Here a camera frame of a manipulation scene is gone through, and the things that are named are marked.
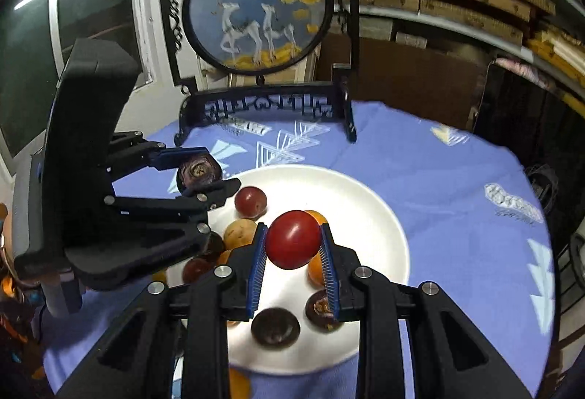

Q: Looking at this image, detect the white plate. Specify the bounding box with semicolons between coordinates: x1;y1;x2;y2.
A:
165;166;410;374

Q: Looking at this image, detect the black panel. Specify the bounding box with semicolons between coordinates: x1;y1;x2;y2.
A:
473;58;585;180

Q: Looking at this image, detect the white wall shelf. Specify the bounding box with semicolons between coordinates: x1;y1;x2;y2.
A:
333;0;585;107

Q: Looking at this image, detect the red tomato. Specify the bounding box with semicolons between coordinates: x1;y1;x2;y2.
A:
234;186;268;218
265;210;322;270

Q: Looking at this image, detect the dark red fruit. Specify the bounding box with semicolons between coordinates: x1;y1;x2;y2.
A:
182;258;215;283

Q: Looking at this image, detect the dark patterned clothing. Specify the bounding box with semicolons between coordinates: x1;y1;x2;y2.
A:
0;271;51;399

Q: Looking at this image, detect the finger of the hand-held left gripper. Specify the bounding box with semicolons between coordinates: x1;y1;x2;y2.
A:
110;131;216;174
106;178;241;254

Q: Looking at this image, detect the blue printed tablecloth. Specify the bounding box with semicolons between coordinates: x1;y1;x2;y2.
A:
43;99;556;399

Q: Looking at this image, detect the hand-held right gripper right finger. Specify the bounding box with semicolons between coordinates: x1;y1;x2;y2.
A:
321;224;533;399

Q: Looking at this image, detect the pink cloth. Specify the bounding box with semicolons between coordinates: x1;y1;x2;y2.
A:
496;58;554;89

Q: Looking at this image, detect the brown board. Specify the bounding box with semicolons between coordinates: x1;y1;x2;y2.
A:
315;33;490;130

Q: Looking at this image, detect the dark passion fruit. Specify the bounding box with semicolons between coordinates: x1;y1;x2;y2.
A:
305;289;343;330
250;308;301;347
203;231;226;263
177;154;223;194

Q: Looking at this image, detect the yellow speckled fruit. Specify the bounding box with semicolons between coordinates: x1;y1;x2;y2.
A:
223;218;258;250

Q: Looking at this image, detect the white framed window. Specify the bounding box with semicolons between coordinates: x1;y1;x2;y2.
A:
0;0;154;162

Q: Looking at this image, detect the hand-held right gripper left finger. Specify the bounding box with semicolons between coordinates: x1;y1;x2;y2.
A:
55;223;268;399

